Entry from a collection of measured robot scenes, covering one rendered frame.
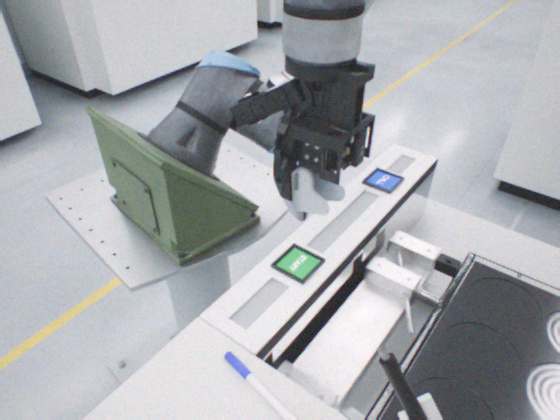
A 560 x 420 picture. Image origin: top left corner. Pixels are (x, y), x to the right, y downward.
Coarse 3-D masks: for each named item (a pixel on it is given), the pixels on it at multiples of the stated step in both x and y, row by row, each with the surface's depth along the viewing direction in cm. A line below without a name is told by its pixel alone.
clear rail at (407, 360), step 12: (468, 264) 72; (456, 276) 70; (456, 288) 68; (444, 300) 66; (432, 312) 64; (432, 324) 62; (420, 336) 61; (420, 348) 60; (408, 360) 58; (384, 396) 54; (372, 408) 53; (384, 408) 53
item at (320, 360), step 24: (408, 264) 75; (360, 288) 71; (336, 312) 67; (360, 312) 67; (384, 312) 67; (336, 336) 64; (360, 336) 64; (384, 336) 64; (312, 360) 61; (336, 360) 60; (360, 360) 60; (336, 384) 58
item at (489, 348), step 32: (480, 288) 68; (512, 288) 68; (448, 320) 63; (480, 320) 63; (512, 320) 63; (544, 320) 63; (448, 352) 59; (480, 352) 59; (512, 352) 59; (544, 352) 59; (416, 384) 56; (448, 384) 56; (480, 384) 56; (512, 384) 55; (544, 384) 56; (384, 416) 52; (448, 416) 52; (480, 416) 52; (512, 416) 52; (544, 416) 52
